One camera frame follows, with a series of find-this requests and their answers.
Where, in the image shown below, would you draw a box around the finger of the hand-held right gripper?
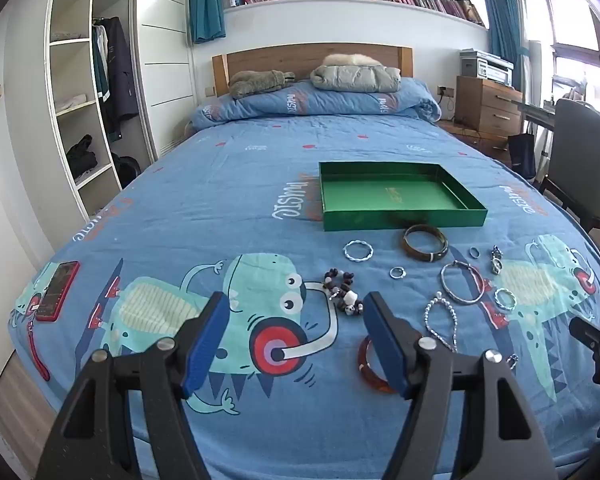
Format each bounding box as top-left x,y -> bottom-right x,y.
569,316 -> 600,361

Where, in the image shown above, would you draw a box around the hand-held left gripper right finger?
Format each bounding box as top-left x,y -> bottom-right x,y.
362,290 -> 566,480

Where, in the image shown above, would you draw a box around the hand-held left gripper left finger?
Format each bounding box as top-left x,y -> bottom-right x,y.
35,291 -> 231,480

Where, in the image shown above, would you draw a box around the amber bangle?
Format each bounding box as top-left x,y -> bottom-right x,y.
357,335 -> 398,395

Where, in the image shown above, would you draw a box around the dark beaded bracelet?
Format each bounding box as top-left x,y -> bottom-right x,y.
323,268 -> 365,317

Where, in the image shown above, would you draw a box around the silver bead bracelet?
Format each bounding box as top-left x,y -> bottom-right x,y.
423,292 -> 459,353

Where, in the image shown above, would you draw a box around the thin silver hoop bangle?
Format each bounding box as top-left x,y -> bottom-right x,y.
440,260 -> 486,305

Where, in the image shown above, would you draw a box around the dark brown bangle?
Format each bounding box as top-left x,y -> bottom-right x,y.
402,224 -> 449,263

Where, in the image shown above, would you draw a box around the twisted silver bracelet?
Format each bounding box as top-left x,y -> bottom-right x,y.
343,240 -> 374,263

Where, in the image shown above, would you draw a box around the green box tray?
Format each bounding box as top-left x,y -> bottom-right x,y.
318,161 -> 489,232

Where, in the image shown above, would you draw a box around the blue dinosaur bed sheet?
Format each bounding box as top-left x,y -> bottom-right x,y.
10,121 -> 600,480

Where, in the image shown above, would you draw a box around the grey chair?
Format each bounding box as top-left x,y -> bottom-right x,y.
535,97 -> 600,253

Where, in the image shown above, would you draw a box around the red smartphone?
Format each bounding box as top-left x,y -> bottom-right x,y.
35,260 -> 81,322

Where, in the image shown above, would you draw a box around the dark tote bag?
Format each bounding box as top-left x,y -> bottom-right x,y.
507,132 -> 537,181

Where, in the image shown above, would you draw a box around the black bag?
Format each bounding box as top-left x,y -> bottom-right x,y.
111,152 -> 141,188

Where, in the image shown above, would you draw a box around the glass desk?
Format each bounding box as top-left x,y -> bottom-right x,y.
511,97 -> 556,126

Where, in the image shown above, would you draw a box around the dark folded clothes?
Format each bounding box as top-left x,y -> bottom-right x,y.
65,134 -> 98,176

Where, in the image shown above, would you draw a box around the wooden dresser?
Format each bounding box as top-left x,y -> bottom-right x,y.
454,76 -> 523,138

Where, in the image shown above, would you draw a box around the folded blue duvet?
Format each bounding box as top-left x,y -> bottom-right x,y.
187,77 -> 442,131

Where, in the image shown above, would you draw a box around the grey printer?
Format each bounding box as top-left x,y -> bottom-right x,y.
460,49 -> 515,86

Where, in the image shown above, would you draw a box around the grey plush garment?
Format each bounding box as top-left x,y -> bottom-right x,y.
228,70 -> 297,99

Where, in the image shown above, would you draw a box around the beige down jacket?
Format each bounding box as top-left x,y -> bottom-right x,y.
310,64 -> 402,93

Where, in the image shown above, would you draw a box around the hanging dark clothes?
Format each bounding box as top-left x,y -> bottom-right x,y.
91,16 -> 140,138

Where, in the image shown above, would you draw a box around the cream fur collar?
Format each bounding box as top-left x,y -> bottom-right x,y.
322,53 -> 383,68

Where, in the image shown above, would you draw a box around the wooden headboard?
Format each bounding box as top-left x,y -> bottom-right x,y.
212,46 -> 414,98

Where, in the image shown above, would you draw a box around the teal curtain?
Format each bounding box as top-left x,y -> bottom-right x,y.
187,0 -> 227,45
479,0 -> 531,81

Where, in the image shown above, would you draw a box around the white wardrobe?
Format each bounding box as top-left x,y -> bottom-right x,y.
45,0 -> 201,221

